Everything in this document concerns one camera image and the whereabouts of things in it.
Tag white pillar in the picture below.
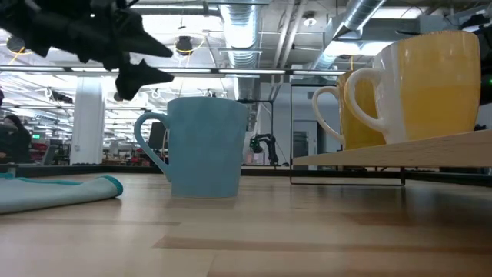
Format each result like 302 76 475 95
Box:
69 76 105 165

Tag white mug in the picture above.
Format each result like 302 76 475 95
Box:
311 70 387 151

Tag wide silver ventilation duct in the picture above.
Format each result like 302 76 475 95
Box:
218 3 267 101

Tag wooden shelf black metal legs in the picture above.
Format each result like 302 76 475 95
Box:
288 83 492 187

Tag light blue mug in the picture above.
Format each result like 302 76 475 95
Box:
133 95 249 199

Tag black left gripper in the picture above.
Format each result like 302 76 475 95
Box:
0 0 175 102

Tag black monitor back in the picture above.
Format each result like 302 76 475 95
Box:
148 122 168 151

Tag black ceiling dome device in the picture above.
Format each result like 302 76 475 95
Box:
175 35 194 56

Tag grey door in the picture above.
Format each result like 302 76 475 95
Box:
292 119 319 170

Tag yellow mug orange inside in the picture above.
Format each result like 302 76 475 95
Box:
343 29 482 145

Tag person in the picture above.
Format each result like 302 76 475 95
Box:
0 114 32 165

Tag slanted silver ventilation duct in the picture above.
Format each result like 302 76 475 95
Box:
311 0 387 70

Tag light blue cloth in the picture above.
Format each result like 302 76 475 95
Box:
0 172 125 215

